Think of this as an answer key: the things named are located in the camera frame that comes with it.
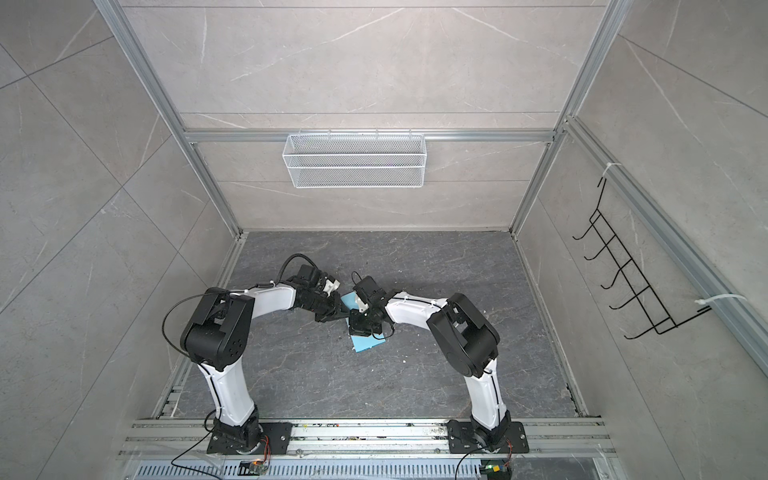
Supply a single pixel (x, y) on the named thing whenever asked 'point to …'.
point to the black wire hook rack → (643, 298)
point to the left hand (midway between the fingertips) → (351, 307)
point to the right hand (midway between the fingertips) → (349, 330)
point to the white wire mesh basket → (356, 161)
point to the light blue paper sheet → (359, 343)
